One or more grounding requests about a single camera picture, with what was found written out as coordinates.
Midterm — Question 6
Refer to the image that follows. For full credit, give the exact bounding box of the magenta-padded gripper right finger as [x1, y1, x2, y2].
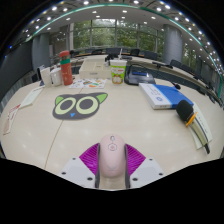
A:
[124, 143, 167, 190]

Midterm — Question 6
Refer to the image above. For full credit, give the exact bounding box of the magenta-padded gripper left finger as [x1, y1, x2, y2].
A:
[59, 142, 101, 190]

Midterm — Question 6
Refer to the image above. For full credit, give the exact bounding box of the pink computer mouse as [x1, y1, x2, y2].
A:
[98, 133, 127, 179]

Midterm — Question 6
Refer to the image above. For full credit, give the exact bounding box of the cat face mouse pad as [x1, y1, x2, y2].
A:
[52, 92, 109, 121]

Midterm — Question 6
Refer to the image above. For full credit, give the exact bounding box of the blue and white book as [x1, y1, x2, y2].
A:
[138, 82, 195, 110]

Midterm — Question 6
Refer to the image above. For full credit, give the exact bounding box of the colourful sticker sheet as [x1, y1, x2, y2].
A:
[68, 78, 108, 90]

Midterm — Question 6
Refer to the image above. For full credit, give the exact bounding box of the pale paper sheet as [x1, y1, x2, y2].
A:
[189, 103, 214, 150]

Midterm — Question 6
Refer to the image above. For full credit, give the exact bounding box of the black conference microphone console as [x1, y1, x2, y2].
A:
[124, 64, 182, 90]

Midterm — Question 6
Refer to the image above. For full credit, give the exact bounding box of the red and white leaflet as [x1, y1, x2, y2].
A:
[3, 103, 22, 136]

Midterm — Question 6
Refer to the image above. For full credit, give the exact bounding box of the white lidded mug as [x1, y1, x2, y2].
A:
[49, 67, 64, 87]

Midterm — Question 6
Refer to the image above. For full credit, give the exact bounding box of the green printed cup with straw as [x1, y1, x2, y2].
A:
[109, 54, 128, 85]

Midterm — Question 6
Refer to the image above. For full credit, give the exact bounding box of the beige cardboard box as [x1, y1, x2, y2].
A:
[78, 59, 113, 80]

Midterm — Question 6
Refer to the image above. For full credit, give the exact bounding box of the red bottle with green band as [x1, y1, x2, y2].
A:
[58, 50, 74, 86]

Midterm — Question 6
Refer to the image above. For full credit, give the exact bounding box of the group of dark office chairs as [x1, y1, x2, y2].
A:
[69, 47, 218, 98]

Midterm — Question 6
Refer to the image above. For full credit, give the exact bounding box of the group of ceiling lights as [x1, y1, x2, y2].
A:
[9, 0, 224, 73]

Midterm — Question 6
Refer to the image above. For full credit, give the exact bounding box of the black microphone with orange ring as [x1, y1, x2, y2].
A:
[175, 99, 212, 155]

